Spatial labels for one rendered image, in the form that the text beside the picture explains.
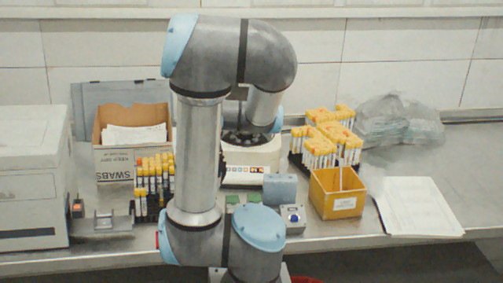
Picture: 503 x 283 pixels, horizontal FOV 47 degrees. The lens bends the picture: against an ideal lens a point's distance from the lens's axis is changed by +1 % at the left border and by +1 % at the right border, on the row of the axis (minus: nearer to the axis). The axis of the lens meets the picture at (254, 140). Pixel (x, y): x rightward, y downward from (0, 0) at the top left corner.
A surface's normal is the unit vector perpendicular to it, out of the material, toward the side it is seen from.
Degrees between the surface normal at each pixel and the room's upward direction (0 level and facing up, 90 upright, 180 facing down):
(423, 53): 90
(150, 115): 88
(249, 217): 10
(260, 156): 90
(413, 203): 1
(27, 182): 90
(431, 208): 0
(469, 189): 0
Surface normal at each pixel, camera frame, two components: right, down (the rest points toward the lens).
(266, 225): 0.22, -0.83
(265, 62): 0.38, 0.43
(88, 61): 0.18, 0.49
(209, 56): 0.01, 0.38
